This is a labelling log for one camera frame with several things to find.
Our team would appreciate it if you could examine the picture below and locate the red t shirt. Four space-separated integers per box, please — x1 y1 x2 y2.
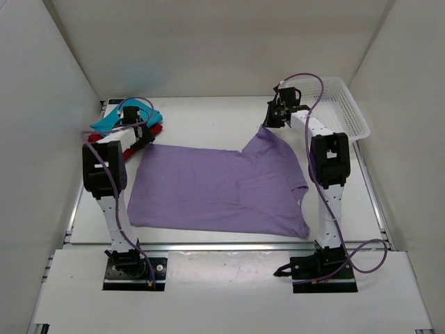
88 123 163 161

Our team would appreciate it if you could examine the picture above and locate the blue t shirt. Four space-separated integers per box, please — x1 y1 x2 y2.
90 99 163 132

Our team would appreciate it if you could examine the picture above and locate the purple t shirt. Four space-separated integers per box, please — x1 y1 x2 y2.
127 127 310 239

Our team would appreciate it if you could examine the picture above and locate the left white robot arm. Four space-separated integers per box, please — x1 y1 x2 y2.
81 101 156 278

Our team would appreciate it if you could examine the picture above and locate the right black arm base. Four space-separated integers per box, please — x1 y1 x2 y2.
274 246 358 294

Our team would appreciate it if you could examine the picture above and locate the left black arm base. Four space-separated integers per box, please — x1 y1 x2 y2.
102 250 168 292

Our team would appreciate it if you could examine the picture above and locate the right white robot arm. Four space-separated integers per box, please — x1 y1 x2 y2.
263 87 350 249

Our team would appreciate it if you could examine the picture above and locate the black table label sticker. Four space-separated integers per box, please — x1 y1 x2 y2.
108 99 125 105

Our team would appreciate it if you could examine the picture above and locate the white plastic basket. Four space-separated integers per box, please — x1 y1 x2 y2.
285 77 370 143

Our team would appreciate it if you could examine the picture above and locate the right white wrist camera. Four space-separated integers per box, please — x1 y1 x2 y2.
273 80 289 90

